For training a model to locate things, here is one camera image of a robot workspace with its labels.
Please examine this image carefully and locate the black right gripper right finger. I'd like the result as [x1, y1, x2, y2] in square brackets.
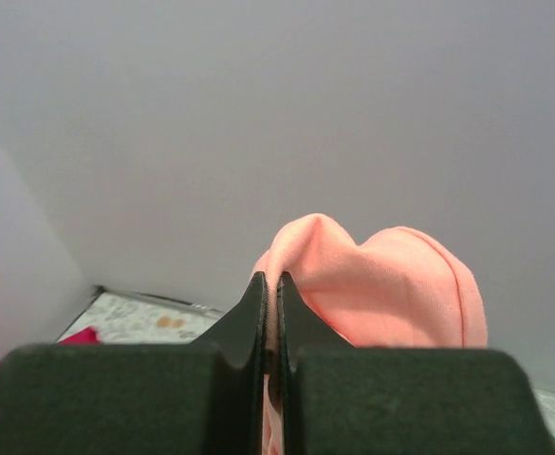
[277, 275, 555, 455]

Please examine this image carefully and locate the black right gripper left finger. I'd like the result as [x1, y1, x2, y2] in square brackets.
[0, 273, 268, 454]

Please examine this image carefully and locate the salmon pink t-shirt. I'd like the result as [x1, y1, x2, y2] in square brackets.
[250, 213, 489, 455]

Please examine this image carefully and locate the floral patterned table mat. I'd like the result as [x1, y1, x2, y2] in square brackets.
[59, 290, 555, 437]

